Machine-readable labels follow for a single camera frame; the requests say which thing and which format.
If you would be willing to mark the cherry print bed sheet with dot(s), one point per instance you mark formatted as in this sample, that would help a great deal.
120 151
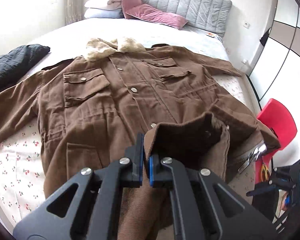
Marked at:
21 174

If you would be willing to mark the grey window curtain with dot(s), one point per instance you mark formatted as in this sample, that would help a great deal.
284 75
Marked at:
73 11

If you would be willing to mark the white wardrobe with panels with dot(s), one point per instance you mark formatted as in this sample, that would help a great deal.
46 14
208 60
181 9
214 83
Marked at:
280 42

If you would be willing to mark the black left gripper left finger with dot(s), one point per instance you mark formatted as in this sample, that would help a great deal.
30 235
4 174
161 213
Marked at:
88 205

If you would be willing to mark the white wall socket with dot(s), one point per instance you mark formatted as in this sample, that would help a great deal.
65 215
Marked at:
246 25

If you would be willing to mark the pink velvet pillow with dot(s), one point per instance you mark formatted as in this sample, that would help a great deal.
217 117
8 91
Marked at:
136 9

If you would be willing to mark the black quilted jacket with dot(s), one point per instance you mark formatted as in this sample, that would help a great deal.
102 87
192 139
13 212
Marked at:
18 62

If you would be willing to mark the white folded blanket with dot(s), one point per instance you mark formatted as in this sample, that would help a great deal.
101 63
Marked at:
103 4

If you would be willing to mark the brown coat with fur collar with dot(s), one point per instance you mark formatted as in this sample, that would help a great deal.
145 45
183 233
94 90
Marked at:
89 112

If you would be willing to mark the light grey bed cover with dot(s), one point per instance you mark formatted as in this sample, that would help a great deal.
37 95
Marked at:
70 41

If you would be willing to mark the light blue pillow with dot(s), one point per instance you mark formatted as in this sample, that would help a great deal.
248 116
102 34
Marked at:
100 13

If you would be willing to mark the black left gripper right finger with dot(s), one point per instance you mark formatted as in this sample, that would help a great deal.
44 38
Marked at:
204 207

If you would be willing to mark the red plastic chair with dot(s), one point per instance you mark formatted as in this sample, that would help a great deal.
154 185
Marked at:
278 119

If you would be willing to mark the grey padded headboard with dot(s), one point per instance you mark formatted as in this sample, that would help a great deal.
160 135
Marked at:
208 15

